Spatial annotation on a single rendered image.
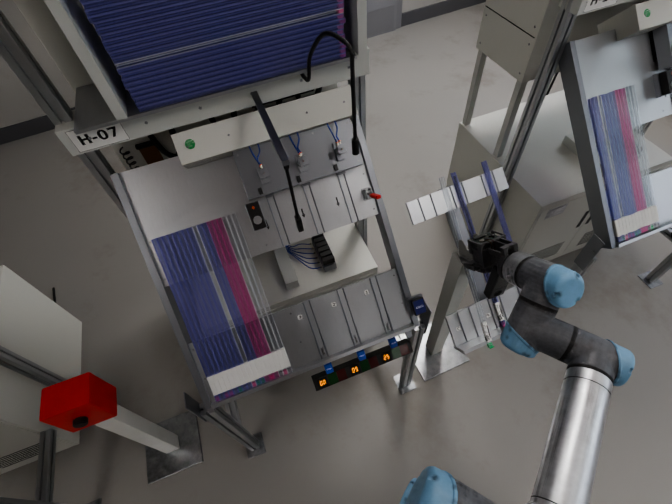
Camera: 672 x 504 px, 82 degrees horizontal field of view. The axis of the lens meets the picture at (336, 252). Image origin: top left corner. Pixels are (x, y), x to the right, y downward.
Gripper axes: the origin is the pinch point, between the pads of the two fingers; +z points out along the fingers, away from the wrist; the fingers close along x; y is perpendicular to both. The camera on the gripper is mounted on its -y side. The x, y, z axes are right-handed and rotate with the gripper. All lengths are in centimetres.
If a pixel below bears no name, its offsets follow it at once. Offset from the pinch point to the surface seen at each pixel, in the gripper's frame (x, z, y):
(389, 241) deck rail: 13.4, 18.7, 3.3
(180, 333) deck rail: 80, 20, 0
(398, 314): 17.6, 15.7, -20.0
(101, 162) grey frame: 81, 28, 49
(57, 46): 77, 25, 76
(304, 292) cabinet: 41, 47, -15
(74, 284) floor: 161, 166, -7
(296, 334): 50, 18, -14
